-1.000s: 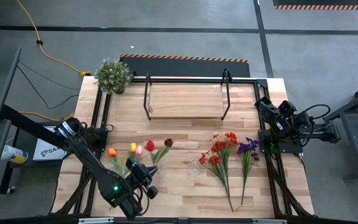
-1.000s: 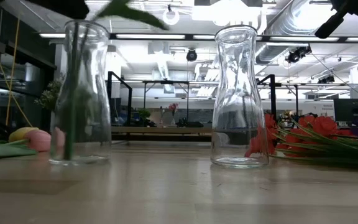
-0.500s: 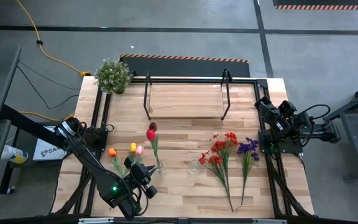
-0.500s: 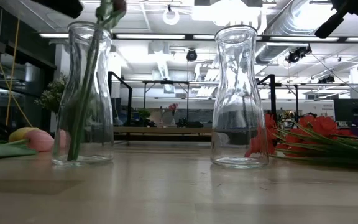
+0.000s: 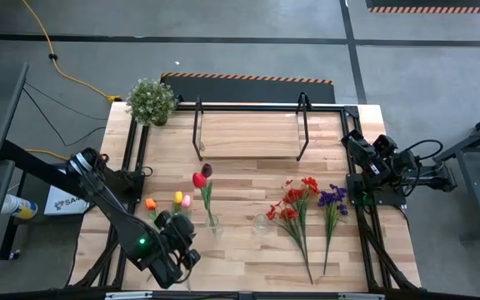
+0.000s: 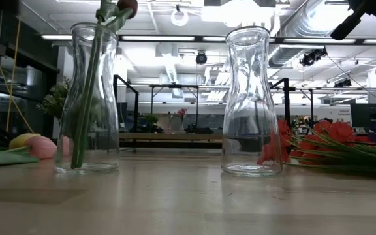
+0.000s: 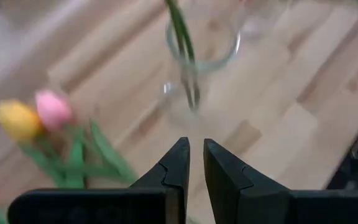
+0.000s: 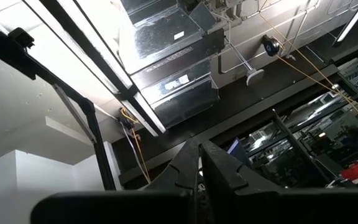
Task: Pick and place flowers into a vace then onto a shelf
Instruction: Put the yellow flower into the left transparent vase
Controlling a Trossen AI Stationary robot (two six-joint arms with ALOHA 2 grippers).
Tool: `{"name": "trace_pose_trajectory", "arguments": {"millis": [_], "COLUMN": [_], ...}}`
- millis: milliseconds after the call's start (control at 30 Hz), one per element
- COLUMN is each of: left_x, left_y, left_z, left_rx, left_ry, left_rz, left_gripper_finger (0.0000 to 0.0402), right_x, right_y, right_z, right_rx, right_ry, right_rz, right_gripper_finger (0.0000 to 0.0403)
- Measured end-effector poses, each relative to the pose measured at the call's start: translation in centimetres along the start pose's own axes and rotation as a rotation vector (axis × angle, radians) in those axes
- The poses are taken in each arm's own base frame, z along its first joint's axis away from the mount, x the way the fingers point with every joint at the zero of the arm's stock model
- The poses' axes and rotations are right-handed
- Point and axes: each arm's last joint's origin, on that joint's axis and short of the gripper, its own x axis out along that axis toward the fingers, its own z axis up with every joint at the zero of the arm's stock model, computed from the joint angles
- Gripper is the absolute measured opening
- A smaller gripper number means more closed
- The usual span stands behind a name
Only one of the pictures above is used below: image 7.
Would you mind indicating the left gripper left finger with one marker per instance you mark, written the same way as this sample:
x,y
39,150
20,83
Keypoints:
x,y
160,199

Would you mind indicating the maroon artificial tulip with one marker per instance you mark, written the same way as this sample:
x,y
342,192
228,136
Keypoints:
x,y
174,21

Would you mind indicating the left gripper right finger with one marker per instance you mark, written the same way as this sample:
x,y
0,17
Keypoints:
x,y
235,196

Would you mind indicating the clear glass vase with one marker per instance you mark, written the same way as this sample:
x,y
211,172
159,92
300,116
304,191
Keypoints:
x,y
204,65

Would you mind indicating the yellow artificial tulip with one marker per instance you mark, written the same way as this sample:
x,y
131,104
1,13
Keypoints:
x,y
17,119

